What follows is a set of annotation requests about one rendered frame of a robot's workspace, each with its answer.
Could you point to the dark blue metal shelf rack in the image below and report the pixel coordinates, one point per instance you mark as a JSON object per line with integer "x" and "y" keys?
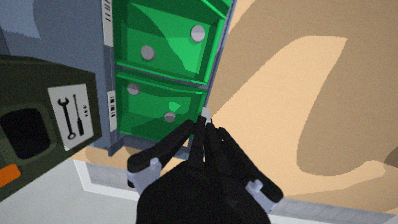
{"x": 79, "y": 34}

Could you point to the dark green tool case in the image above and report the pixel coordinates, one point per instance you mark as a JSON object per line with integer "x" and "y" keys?
{"x": 48, "y": 113}

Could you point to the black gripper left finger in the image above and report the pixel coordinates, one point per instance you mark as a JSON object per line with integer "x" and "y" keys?
{"x": 145, "y": 167}

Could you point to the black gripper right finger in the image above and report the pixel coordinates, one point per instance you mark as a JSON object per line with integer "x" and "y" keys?
{"x": 229, "y": 159}

